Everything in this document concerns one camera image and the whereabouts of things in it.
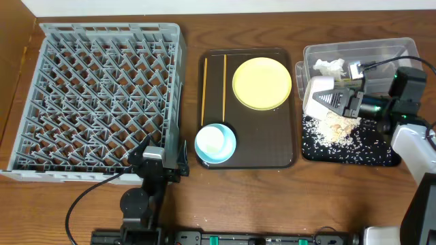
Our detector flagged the white bowl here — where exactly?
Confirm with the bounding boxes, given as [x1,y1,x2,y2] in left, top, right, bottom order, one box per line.
[302,76,334,120]

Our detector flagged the dark brown serving tray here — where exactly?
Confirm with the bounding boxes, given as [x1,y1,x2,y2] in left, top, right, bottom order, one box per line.
[197,48,298,169]

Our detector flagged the white tissue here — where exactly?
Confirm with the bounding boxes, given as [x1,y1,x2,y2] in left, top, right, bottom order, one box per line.
[313,59,346,80]

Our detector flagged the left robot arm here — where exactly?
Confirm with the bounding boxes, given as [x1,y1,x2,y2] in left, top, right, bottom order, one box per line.
[120,136,189,231]

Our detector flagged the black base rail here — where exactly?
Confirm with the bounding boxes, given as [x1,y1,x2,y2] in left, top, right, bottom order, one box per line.
[90,231,362,245]

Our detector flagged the clear plastic bin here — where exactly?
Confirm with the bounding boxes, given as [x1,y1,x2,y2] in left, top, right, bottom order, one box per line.
[295,37,422,99]

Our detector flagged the light blue bowl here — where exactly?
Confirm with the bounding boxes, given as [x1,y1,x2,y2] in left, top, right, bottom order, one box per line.
[194,123,236,164]

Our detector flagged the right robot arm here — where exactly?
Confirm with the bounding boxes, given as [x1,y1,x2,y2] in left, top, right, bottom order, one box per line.
[303,67,435,245]

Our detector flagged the rice and food scraps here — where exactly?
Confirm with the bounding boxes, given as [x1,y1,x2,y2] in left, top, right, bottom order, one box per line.
[302,110,389,161]

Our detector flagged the white cup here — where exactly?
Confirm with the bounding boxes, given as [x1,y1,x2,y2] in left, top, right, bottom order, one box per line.
[196,126,224,154]

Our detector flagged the black waste tray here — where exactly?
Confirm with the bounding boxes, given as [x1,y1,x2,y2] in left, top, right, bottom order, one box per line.
[301,112,402,167]

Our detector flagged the grey dishwasher rack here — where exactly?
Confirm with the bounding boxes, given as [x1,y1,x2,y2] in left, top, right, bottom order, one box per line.
[1,22,186,184]

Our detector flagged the green snack wrapper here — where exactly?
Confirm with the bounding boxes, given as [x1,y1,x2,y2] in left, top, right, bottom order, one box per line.
[334,78,362,88]

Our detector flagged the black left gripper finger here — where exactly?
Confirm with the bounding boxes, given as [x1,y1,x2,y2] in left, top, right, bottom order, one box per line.
[136,135,151,153]
[177,140,187,169]

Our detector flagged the yellow plate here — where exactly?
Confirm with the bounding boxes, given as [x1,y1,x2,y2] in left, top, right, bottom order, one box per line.
[232,57,292,110]

